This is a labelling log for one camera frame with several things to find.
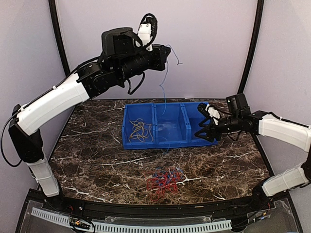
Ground right black frame post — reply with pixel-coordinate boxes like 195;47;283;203
237;0;265;94

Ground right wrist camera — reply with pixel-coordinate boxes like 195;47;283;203
197;102;221;124

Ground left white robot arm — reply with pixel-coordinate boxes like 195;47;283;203
4;27;171;212

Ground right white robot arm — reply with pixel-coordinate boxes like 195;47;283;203
195;94;311;211

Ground black frame post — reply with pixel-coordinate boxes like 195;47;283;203
48;0;70;75
237;0;265;94

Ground left black frame post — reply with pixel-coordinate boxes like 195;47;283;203
48;0;70;75

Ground black front rail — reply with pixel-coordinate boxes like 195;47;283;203
23;189;275;220

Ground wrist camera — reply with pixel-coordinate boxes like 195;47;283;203
197;102;221;124
135;13;158;52

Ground blue three-compartment plastic bin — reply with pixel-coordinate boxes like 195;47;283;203
121;102;218;150

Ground clear acrylic plate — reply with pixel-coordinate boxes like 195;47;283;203
104;216;212;226

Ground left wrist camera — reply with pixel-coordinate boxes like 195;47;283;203
135;13;158;52

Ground white slotted cable duct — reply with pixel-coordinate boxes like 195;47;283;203
31;208;232;233

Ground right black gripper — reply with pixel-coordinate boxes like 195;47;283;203
195;114;241;142

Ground red cable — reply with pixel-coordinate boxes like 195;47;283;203
145;167;185;202

